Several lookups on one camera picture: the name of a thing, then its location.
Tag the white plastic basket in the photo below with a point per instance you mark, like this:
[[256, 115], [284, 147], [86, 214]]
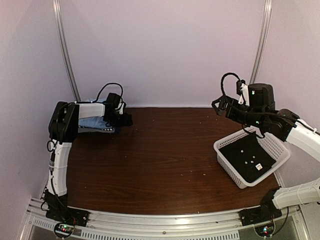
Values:
[[272, 145]]

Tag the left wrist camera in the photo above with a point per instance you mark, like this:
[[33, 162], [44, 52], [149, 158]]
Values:
[[121, 108]]

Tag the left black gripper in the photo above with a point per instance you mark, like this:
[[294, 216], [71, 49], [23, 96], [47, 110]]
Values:
[[125, 122]]

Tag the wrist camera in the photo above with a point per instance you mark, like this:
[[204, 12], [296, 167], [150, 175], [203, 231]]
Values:
[[121, 108], [243, 91]]

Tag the right circuit board with leds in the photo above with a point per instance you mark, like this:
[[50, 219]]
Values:
[[264, 230]]

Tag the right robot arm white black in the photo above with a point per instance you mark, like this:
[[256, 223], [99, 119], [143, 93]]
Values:
[[283, 124]]

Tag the left circuit board with leds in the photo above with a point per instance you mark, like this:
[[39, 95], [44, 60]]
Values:
[[63, 230]]

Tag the left aluminium frame post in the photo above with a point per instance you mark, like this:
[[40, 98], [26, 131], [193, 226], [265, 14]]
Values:
[[64, 49]]

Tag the aluminium frame post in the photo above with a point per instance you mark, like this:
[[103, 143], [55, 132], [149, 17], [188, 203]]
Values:
[[64, 49], [264, 30]]

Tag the aluminium front rail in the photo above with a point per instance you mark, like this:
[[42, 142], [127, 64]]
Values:
[[223, 225]]

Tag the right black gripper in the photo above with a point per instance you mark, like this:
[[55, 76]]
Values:
[[231, 113]]

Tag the right aluminium frame post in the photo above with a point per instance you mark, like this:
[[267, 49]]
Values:
[[264, 30]]

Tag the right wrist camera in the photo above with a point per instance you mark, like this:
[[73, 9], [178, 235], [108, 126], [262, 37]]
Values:
[[243, 91]]

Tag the light blue long sleeve shirt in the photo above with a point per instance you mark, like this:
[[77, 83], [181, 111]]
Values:
[[91, 114]]

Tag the circuit board with leds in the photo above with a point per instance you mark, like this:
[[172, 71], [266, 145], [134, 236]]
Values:
[[63, 230], [264, 230]]

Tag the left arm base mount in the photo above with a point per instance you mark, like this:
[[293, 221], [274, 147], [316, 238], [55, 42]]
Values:
[[71, 216]]

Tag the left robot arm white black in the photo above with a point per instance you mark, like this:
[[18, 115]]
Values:
[[63, 130]]

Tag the black shirt in basket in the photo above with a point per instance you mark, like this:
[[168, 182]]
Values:
[[248, 158]]

